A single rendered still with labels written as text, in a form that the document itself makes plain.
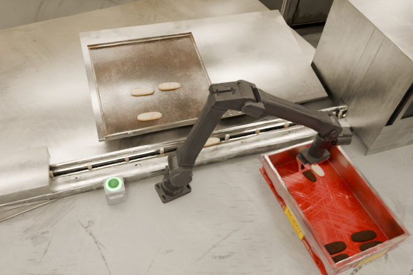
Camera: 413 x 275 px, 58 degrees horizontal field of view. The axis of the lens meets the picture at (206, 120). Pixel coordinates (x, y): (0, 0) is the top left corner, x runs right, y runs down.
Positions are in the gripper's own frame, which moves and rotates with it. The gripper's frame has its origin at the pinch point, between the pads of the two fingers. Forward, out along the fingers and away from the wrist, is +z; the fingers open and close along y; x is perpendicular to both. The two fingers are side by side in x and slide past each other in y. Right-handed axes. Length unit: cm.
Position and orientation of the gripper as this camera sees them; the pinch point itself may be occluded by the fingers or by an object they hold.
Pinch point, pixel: (307, 166)
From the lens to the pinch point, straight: 153.3
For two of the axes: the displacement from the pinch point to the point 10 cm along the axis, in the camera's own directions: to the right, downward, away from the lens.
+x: -5.5, -6.6, 5.2
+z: -1.3, 6.8, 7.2
